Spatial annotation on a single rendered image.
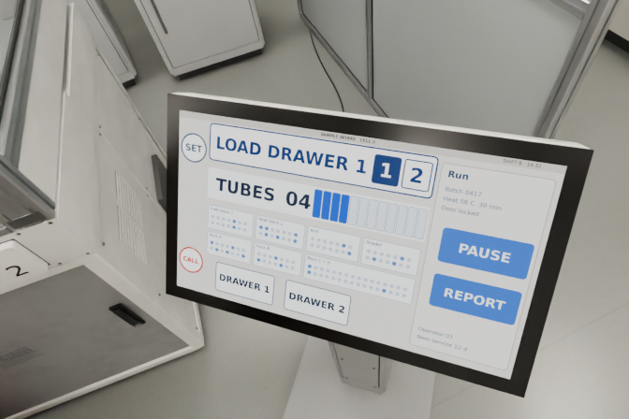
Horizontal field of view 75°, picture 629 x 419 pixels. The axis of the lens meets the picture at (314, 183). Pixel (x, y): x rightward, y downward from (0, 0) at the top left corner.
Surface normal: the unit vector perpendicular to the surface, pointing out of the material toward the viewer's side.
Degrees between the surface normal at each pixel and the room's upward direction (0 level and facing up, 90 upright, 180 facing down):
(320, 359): 5
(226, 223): 50
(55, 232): 90
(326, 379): 5
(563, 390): 0
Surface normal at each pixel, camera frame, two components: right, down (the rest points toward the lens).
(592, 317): -0.12, -0.60
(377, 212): -0.31, 0.22
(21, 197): 0.33, 0.73
